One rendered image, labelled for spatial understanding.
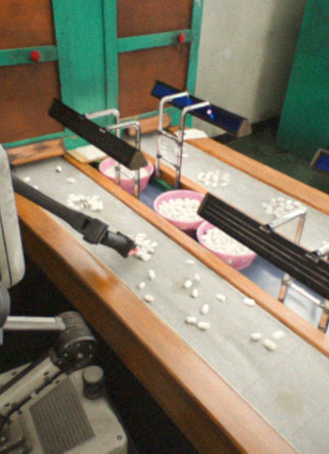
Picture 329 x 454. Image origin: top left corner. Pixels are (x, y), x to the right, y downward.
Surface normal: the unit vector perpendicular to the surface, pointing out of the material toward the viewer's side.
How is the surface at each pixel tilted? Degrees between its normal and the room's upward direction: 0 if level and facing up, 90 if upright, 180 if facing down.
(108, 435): 0
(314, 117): 90
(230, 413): 0
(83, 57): 90
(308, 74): 90
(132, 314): 0
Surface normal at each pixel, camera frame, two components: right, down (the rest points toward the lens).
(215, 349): 0.05, -0.83
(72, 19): 0.63, 0.46
